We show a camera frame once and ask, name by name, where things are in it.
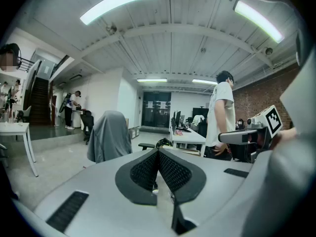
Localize grey clothes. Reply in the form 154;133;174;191
86;110;133;163

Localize round white counter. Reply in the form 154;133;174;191
71;109;84;128

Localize black office chair with headrest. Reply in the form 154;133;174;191
80;110;95;145

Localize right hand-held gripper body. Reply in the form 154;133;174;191
231;105;283;163

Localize person's right forearm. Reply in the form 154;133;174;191
273;126;298;145

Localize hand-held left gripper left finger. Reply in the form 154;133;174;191
33;148;177;237

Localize black wall screen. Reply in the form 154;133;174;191
192;107;209;120

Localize dark wooden staircase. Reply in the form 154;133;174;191
23;55;75;127

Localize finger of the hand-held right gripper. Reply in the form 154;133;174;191
218;129;257;145

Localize right hand-held gripper camera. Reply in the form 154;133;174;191
246;117;265;129

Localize long ceiling light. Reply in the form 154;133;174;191
192;79;218;85
79;0;158;26
137;78;168;83
233;0;283;43

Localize black metal railing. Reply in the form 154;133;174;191
17;57;35;72

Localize black yellow helmet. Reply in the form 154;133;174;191
156;137;173;148

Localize black computer monitor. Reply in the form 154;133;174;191
171;111;182;133

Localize long white desk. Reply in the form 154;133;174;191
170;127;207;158

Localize black glass double door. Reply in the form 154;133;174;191
142;91;172;128

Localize small white table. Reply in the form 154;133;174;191
0;122;39;178

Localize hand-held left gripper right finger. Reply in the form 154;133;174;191
158;148;256;237

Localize person's grey shirt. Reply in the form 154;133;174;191
280;50;316;137

